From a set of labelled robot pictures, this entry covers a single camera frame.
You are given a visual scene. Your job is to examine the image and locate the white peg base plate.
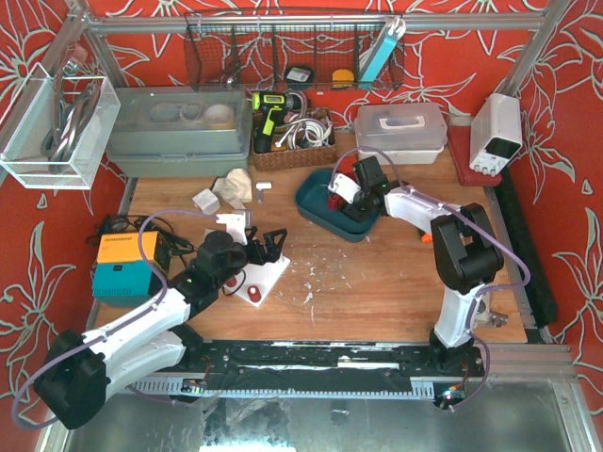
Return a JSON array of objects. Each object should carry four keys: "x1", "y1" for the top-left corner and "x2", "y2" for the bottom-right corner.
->
[{"x1": 222, "y1": 255, "x2": 290, "y2": 308}]

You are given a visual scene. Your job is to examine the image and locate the beige work glove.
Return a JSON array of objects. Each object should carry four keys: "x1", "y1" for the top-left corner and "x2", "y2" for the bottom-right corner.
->
[{"x1": 212, "y1": 169, "x2": 253, "y2": 210}]

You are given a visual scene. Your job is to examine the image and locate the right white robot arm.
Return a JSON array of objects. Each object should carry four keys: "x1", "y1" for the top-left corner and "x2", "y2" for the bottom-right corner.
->
[{"x1": 328, "y1": 156, "x2": 504, "y2": 374}]

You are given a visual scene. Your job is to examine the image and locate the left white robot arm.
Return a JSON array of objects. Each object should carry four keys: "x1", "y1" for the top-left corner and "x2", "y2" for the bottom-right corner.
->
[{"x1": 33, "y1": 228, "x2": 287, "y2": 429}]

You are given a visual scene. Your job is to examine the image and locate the red cube block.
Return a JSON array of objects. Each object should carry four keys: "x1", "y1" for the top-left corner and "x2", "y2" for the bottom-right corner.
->
[{"x1": 337, "y1": 155, "x2": 358, "y2": 178}]

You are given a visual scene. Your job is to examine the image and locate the teal plastic tray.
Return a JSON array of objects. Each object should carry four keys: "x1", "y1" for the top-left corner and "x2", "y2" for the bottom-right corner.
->
[{"x1": 294, "y1": 169, "x2": 381, "y2": 243}]

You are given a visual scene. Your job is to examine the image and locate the woven wicker basket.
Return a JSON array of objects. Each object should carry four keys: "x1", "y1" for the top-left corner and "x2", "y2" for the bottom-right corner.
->
[{"x1": 251, "y1": 107, "x2": 337, "y2": 171}]

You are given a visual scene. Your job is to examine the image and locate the red mat under supply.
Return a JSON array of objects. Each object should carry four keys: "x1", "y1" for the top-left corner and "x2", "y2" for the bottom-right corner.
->
[{"x1": 448, "y1": 126, "x2": 502, "y2": 187}]

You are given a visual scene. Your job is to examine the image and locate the grey plastic storage box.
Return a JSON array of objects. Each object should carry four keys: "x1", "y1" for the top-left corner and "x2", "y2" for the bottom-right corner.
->
[{"x1": 106, "y1": 87, "x2": 253, "y2": 178}]

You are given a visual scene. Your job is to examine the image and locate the orange electronic box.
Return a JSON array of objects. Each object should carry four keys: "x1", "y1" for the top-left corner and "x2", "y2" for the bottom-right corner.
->
[{"x1": 96, "y1": 232, "x2": 159, "y2": 264}]

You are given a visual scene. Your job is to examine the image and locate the teal electronic box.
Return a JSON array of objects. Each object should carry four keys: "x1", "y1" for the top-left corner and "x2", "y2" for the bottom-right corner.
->
[{"x1": 92, "y1": 261, "x2": 161, "y2": 308}]

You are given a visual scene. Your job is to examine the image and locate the black round tape case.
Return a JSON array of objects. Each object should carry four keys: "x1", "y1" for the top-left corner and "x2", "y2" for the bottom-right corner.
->
[{"x1": 284, "y1": 65, "x2": 314, "y2": 90}]

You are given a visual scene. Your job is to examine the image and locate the white power supply unit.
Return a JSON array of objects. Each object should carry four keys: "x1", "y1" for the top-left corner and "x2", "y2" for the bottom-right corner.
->
[{"x1": 469, "y1": 93, "x2": 522, "y2": 177}]

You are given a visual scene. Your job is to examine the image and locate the teal white book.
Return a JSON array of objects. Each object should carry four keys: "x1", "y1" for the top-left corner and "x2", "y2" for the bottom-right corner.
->
[{"x1": 357, "y1": 16, "x2": 407, "y2": 89}]

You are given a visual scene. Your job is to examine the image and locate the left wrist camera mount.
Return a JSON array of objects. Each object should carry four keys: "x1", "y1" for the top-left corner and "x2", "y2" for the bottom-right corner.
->
[{"x1": 216, "y1": 209, "x2": 251, "y2": 245}]

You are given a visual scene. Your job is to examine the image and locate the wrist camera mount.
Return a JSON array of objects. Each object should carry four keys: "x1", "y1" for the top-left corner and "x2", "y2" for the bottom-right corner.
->
[
  {"x1": 328, "y1": 173, "x2": 362, "y2": 204},
  {"x1": 216, "y1": 209, "x2": 251, "y2": 245}
]

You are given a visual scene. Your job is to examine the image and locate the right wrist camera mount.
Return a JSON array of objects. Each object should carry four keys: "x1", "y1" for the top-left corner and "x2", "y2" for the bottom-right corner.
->
[{"x1": 328, "y1": 173, "x2": 362, "y2": 204}]

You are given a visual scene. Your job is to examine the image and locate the small white metal bracket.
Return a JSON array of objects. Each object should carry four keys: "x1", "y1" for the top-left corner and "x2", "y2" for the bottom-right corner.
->
[{"x1": 255, "y1": 181, "x2": 272, "y2": 203}]

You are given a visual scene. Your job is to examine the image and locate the white plastic handled case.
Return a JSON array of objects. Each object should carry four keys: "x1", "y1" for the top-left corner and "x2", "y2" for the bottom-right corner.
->
[{"x1": 354, "y1": 103, "x2": 448, "y2": 165}]

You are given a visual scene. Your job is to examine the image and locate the coiled white cables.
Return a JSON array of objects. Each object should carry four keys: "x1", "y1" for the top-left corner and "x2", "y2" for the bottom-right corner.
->
[{"x1": 275, "y1": 117, "x2": 334, "y2": 150}]

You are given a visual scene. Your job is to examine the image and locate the green black cordless drill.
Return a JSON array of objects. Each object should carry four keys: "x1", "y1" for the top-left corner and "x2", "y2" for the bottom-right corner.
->
[{"x1": 251, "y1": 91, "x2": 302, "y2": 153}]

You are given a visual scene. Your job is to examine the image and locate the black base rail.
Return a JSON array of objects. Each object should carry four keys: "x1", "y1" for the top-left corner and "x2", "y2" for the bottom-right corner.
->
[{"x1": 135, "y1": 340, "x2": 484, "y2": 401}]

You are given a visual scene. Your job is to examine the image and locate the black wire hanging basket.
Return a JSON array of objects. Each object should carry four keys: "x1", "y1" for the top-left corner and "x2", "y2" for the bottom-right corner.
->
[{"x1": 183, "y1": 10, "x2": 406, "y2": 92}]

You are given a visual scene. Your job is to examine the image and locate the clear acrylic wall bin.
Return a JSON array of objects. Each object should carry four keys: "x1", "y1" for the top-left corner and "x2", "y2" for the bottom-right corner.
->
[{"x1": 1, "y1": 64, "x2": 121, "y2": 190}]

